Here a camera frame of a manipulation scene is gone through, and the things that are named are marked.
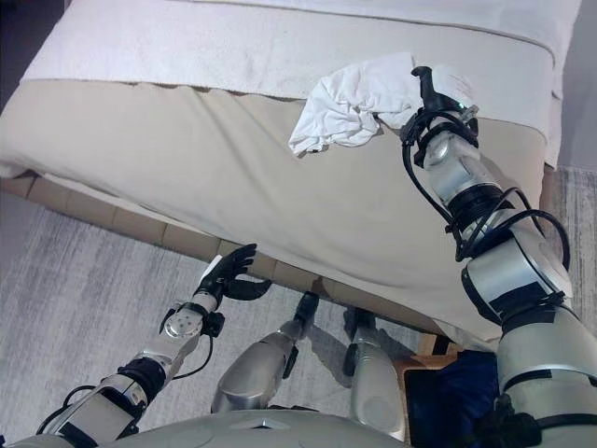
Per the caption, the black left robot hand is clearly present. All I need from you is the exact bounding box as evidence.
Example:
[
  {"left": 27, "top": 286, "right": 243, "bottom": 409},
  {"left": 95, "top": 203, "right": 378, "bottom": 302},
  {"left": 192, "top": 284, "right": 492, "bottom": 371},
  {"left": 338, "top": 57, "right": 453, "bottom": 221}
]
[{"left": 193, "top": 242, "right": 273, "bottom": 304}]

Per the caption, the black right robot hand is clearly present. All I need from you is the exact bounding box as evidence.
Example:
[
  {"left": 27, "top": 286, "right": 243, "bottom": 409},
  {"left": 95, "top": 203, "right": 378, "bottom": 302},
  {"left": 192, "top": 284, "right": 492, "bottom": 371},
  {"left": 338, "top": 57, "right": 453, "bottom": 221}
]
[{"left": 410, "top": 66, "right": 479, "bottom": 124}]

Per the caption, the white garment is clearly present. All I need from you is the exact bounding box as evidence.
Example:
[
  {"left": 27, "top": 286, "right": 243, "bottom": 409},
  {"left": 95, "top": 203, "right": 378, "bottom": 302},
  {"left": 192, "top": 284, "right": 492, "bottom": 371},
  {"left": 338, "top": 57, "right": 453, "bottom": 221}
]
[{"left": 287, "top": 50, "right": 477, "bottom": 158}]

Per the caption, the black garment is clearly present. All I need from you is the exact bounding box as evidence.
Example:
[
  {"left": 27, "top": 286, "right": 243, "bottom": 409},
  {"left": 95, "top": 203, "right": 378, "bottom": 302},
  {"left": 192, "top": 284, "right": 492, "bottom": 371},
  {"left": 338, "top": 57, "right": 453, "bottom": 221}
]
[{"left": 406, "top": 368, "right": 467, "bottom": 448}]

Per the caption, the blue garment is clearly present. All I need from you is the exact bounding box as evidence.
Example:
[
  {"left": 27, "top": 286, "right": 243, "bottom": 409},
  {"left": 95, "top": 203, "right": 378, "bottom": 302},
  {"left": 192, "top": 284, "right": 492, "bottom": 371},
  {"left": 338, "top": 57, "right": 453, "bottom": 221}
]
[{"left": 437, "top": 350, "right": 501, "bottom": 448}]

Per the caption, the bed with beige cover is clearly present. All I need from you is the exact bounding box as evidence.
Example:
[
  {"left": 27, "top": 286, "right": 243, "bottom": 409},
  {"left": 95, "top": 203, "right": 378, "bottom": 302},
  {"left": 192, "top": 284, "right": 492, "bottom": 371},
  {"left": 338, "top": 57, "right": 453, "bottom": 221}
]
[{"left": 0, "top": 78, "right": 548, "bottom": 351}]

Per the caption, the brown wicker basket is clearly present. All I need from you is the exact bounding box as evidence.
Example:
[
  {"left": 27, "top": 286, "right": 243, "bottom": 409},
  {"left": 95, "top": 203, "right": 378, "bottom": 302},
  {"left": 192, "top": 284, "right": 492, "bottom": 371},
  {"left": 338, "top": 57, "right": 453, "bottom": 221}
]
[{"left": 401, "top": 344, "right": 503, "bottom": 448}]

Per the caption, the white duvet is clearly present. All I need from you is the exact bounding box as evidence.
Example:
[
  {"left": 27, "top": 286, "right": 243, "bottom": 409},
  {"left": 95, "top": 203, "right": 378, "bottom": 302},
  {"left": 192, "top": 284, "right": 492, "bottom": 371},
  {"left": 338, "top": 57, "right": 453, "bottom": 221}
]
[{"left": 223, "top": 0, "right": 584, "bottom": 52}]

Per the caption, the grey robot torso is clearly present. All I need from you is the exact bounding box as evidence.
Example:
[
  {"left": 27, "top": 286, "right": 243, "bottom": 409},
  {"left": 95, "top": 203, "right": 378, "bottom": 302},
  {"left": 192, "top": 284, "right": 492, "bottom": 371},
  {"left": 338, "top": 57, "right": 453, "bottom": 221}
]
[{"left": 0, "top": 409, "right": 410, "bottom": 448}]

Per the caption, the grey floor rug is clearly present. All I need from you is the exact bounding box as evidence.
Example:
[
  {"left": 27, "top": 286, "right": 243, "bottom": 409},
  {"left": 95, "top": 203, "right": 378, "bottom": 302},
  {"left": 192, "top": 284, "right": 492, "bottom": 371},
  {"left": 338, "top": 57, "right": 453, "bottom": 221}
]
[{"left": 0, "top": 165, "right": 597, "bottom": 442}]

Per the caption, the white textured blanket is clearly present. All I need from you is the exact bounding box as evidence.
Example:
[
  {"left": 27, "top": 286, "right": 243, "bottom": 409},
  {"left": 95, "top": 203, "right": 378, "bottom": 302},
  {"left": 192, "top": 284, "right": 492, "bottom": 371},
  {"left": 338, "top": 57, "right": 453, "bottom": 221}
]
[{"left": 21, "top": 0, "right": 568, "bottom": 168}]

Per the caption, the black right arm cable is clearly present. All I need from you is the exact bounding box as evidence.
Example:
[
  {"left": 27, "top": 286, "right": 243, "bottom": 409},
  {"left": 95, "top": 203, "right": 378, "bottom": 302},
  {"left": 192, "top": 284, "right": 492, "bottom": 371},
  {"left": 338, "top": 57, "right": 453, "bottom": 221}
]
[{"left": 400, "top": 109, "right": 573, "bottom": 300}]

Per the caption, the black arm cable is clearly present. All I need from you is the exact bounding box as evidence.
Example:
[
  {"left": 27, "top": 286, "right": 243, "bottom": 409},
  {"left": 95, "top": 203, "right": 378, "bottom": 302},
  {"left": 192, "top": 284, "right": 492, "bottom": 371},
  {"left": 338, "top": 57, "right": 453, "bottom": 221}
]
[
  {"left": 35, "top": 316, "right": 216, "bottom": 436},
  {"left": 400, "top": 109, "right": 573, "bottom": 300}
]

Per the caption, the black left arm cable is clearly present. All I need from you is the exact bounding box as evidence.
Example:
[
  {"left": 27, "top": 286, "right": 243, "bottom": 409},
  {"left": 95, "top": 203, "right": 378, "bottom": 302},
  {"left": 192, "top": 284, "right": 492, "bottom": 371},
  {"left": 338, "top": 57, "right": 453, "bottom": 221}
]
[{"left": 35, "top": 316, "right": 216, "bottom": 436}]

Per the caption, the padded bed frame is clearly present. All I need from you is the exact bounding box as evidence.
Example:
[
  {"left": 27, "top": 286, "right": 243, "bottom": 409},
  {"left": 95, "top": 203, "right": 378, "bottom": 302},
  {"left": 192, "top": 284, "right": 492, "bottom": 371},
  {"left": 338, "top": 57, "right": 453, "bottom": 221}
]
[{"left": 0, "top": 170, "right": 456, "bottom": 358}]

